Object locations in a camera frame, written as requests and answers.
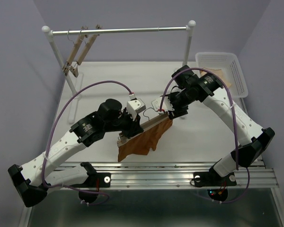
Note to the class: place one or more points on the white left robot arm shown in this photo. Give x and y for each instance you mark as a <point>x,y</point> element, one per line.
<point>35,179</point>

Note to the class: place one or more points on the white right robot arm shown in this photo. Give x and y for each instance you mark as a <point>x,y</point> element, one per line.
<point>251,139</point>

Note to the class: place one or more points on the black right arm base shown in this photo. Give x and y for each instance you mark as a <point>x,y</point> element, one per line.
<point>218,185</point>

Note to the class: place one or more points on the aluminium mounting rail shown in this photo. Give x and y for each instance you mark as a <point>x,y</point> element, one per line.
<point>168,176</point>

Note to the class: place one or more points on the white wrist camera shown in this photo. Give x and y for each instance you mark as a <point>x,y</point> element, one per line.
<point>135,106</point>
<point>162,105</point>

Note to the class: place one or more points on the white clothes rack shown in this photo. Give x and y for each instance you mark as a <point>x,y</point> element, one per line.
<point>75,84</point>

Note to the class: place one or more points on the white plastic basket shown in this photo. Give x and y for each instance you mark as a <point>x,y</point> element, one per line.
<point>229,64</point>

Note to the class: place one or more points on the brown underwear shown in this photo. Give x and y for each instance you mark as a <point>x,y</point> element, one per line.
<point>146,141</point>

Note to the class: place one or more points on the beige cloth in basket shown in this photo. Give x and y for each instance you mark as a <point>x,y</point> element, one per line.
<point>220,74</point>

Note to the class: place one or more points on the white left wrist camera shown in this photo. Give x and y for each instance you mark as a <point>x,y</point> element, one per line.
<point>135,106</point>

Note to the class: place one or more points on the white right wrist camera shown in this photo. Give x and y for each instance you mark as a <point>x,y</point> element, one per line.
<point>162,105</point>

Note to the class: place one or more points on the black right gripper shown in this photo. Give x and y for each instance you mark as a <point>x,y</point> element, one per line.
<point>178,112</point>

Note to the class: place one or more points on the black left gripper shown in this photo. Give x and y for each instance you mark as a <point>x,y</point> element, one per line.
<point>134,127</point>

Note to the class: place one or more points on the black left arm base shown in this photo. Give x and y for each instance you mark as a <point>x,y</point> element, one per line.
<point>95,180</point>

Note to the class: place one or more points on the wooden clip hanger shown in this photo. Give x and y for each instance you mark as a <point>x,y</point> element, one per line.
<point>67,66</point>
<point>151,123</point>
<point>83,54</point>

